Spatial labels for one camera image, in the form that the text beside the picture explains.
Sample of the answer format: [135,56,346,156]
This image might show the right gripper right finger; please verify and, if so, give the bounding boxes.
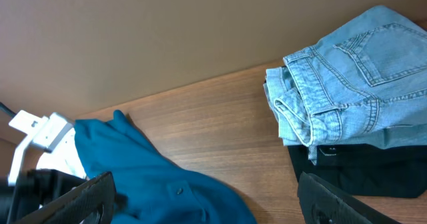
[298,173,400,224]

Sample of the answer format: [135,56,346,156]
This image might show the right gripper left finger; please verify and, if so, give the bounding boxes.
[14,172,116,224]

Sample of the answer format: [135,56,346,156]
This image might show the blue polo shirt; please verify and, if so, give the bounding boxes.
[74,110,256,224]

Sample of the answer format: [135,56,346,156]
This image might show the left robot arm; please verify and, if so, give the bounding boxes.
[1,169,85,224]

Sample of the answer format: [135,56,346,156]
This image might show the white shirt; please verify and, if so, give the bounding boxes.
[36,129,87,179]

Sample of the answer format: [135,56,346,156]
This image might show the folded black garment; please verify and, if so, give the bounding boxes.
[288,145,426,198]

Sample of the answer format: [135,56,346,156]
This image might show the folded light blue jeans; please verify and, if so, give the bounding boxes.
[264,5,426,162]

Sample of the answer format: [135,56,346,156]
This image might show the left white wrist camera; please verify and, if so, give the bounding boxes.
[7,110,74,186]

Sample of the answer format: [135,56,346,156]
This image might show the left black cable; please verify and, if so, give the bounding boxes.
[0,102,17,119]

